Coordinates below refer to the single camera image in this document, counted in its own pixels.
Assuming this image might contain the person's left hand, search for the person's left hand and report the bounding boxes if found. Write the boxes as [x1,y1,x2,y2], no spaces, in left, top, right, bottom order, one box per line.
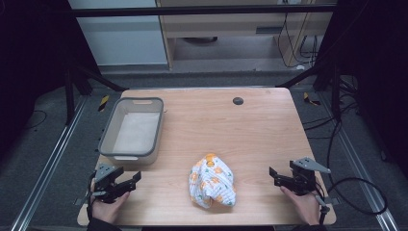
[90,190,131,225]

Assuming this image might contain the white orange printed cloth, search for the white orange printed cloth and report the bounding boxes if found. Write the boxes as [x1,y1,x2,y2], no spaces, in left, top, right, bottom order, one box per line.
[188,152,237,210]

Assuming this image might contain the light wooden desk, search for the light wooden desk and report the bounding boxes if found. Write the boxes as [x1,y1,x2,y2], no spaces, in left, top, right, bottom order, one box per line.
[155,0,339,70]

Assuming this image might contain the white basket with grey rim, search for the white basket with grey rim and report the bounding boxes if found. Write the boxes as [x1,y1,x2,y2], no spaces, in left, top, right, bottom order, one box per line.
[97,96,165,167]

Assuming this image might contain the yellow black tape strip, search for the yellow black tape strip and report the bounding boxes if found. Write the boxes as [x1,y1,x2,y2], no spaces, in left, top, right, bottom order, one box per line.
[97,94,111,113]
[302,91,321,107]

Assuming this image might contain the white cabinet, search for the white cabinet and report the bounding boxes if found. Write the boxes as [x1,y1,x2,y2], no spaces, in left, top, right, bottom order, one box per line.
[67,0,168,67]

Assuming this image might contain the black hanging desk cables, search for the black hanging desk cables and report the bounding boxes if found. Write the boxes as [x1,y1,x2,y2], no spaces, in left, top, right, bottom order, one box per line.
[276,12,319,69]

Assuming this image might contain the black floor cable bundle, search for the black floor cable bundle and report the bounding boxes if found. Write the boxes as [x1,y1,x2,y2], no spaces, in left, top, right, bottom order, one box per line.
[302,76,361,142]

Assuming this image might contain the person's right hand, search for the person's right hand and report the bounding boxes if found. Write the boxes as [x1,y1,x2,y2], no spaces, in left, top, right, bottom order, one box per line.
[279,185,322,226]

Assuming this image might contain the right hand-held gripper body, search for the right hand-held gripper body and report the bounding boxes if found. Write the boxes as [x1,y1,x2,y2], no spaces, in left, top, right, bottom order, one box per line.
[288,156,332,196]

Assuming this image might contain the black metal stand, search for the black metal stand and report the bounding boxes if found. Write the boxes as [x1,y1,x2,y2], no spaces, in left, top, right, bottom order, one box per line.
[63,60,130,127]
[274,60,344,123]

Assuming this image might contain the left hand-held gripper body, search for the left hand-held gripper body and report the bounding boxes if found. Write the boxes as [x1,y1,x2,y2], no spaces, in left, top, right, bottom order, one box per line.
[92,162,130,204]

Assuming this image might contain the black horizontal frame bar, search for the black horizontal frame bar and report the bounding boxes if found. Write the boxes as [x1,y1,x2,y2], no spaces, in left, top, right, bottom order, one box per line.
[68,4,337,18]

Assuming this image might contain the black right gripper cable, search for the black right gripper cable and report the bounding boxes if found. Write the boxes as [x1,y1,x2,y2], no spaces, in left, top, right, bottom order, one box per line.
[313,177,389,226]

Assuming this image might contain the metal floor rail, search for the metal floor rail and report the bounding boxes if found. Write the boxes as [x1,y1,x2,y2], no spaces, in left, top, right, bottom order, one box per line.
[10,95,89,231]
[317,91,400,231]

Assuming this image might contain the thin black floor cable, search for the thin black floor cable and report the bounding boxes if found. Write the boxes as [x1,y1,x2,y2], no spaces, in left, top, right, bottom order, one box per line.
[23,109,48,131]

